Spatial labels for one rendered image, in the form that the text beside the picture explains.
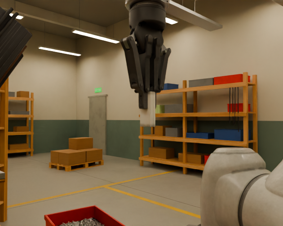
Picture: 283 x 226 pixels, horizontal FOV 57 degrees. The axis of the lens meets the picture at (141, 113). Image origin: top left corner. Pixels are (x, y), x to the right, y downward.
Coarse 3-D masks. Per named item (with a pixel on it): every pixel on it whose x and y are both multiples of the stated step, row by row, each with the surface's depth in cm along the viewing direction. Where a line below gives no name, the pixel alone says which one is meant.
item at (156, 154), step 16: (192, 80) 599; (208, 80) 572; (224, 80) 542; (240, 80) 517; (256, 80) 539; (256, 96) 537; (160, 112) 677; (176, 112) 636; (192, 112) 644; (224, 112) 539; (240, 112) 514; (256, 112) 536; (160, 128) 675; (176, 128) 630; (256, 128) 535; (224, 144) 533; (240, 144) 508; (256, 144) 534; (144, 160) 700; (160, 160) 661; (176, 160) 646; (192, 160) 603
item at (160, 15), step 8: (136, 8) 50; (144, 8) 50; (152, 8) 50; (160, 8) 50; (136, 16) 50; (144, 16) 50; (152, 16) 50; (160, 16) 50; (136, 24) 50; (144, 24) 51; (152, 24) 51; (160, 24) 51; (136, 32) 50; (144, 32) 51; (152, 32) 53; (160, 32) 55; (136, 40) 51; (144, 40) 51; (152, 40) 53; (144, 48) 51; (152, 48) 53
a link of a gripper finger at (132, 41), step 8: (120, 40) 49; (128, 40) 48; (136, 48) 49; (128, 56) 50; (136, 56) 49; (128, 64) 50; (136, 64) 49; (128, 72) 51; (136, 72) 49; (136, 80) 50
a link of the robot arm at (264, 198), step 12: (276, 168) 54; (252, 180) 57; (264, 180) 55; (276, 180) 51; (252, 192) 54; (264, 192) 52; (276, 192) 50; (240, 204) 55; (252, 204) 53; (264, 204) 50; (276, 204) 48; (240, 216) 55; (252, 216) 52; (264, 216) 49; (276, 216) 47
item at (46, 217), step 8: (80, 208) 109; (88, 208) 110; (96, 208) 110; (48, 216) 101; (56, 216) 103; (64, 216) 105; (72, 216) 107; (80, 216) 108; (88, 216) 110; (96, 216) 110; (104, 216) 103; (48, 224) 96; (56, 224) 103; (64, 224) 102; (72, 224) 101; (80, 224) 102; (88, 224) 100; (96, 224) 103; (104, 224) 103; (112, 224) 98; (120, 224) 92
